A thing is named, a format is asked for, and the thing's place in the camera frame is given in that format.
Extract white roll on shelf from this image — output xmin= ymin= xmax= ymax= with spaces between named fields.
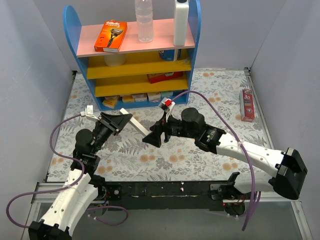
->
xmin=103 ymin=54 xmax=127 ymax=67

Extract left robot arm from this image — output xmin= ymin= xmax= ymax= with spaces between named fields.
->
xmin=28 ymin=112 xmax=132 ymax=240

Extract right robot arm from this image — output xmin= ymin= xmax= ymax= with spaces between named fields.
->
xmin=142 ymin=107 xmax=308 ymax=200

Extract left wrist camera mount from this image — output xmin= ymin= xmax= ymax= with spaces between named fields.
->
xmin=80 ymin=105 xmax=101 ymax=123

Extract yellow box bottom shelf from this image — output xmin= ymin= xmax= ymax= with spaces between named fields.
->
xmin=102 ymin=95 xmax=120 ymax=109

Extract blue shelf unit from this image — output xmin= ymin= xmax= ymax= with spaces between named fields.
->
xmin=62 ymin=0 xmax=202 ymax=111

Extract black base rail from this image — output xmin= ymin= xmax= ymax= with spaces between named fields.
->
xmin=98 ymin=180 xmax=251 ymax=215

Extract clear plastic bottle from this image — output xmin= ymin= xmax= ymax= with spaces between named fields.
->
xmin=134 ymin=0 xmax=154 ymax=43

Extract floral table mat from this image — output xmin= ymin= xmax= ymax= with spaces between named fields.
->
xmin=46 ymin=69 xmax=270 ymax=182

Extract orange razor box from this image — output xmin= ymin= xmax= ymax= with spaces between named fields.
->
xmin=94 ymin=20 xmax=128 ymax=53

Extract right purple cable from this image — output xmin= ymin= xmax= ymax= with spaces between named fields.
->
xmin=171 ymin=90 xmax=262 ymax=232

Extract purple cable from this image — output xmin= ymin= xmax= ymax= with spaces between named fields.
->
xmin=5 ymin=114 xmax=130 ymax=229
xmin=171 ymin=90 xmax=262 ymax=232

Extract teal white small box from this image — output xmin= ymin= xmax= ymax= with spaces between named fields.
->
xmin=160 ymin=91 xmax=174 ymax=98

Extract white remote control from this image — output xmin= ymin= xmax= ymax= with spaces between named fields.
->
xmin=129 ymin=116 xmax=150 ymax=137

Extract yellow white small box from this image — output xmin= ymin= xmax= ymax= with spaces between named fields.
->
xmin=122 ymin=94 xmax=135 ymax=103

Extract blue white tin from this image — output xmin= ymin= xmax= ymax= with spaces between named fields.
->
xmin=158 ymin=49 xmax=181 ymax=62

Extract red flat box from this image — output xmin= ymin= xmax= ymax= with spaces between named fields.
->
xmin=147 ymin=71 xmax=184 ymax=84

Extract red toothpaste box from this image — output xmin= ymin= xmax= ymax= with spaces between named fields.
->
xmin=239 ymin=89 xmax=255 ymax=122

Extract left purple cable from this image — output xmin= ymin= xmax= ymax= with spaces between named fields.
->
xmin=5 ymin=114 xmax=130 ymax=229

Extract white plastic bottle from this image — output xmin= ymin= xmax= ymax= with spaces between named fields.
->
xmin=173 ymin=0 xmax=189 ymax=46

